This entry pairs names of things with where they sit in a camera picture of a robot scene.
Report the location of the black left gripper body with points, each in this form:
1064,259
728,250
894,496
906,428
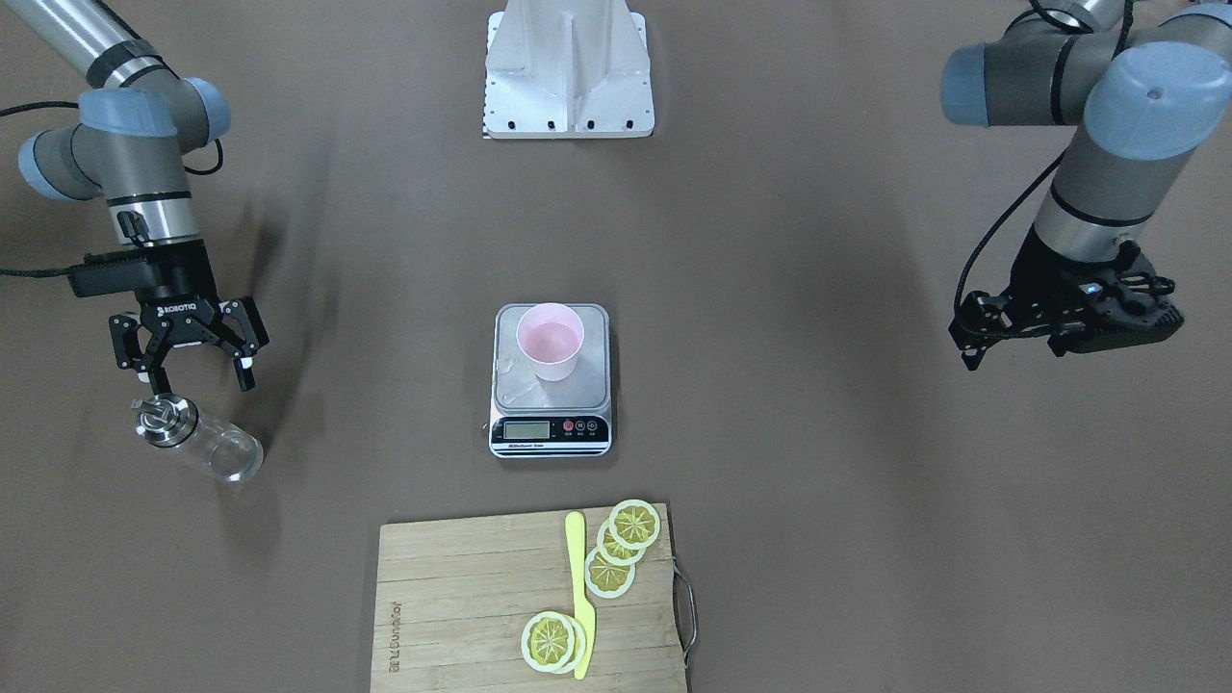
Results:
1041,266

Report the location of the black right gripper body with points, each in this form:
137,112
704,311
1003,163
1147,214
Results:
179,285

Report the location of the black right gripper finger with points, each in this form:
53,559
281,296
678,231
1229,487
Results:
242,317
140,344

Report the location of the glass sauce bottle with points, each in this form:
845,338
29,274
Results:
214,447

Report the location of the pink plastic cup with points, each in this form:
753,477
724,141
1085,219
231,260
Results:
550,336

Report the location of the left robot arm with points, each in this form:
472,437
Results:
1141,101

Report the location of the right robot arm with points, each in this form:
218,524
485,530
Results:
136,122

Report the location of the silver kitchen scale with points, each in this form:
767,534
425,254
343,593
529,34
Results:
534,419

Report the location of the wooden cutting board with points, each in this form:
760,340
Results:
453,595

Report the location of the white mounting plate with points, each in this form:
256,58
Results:
567,69

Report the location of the lemon slice lower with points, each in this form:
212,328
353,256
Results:
612,551

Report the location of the lemon slice lowest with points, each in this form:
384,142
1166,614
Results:
634,524

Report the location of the lemon slice middle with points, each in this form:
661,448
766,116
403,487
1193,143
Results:
605,579

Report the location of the lemon slice at board top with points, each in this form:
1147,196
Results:
553,643

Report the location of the yellow plastic knife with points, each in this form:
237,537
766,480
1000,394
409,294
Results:
583,611

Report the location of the metal cutting board handle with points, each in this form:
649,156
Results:
685,612

